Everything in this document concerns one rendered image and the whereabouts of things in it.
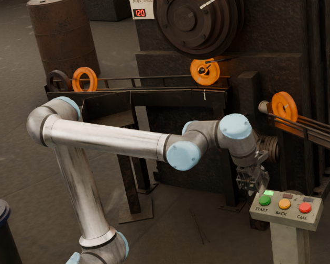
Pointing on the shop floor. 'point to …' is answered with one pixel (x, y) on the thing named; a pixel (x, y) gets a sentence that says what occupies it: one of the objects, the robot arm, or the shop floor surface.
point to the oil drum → (63, 37)
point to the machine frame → (284, 19)
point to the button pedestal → (287, 224)
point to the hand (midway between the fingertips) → (261, 189)
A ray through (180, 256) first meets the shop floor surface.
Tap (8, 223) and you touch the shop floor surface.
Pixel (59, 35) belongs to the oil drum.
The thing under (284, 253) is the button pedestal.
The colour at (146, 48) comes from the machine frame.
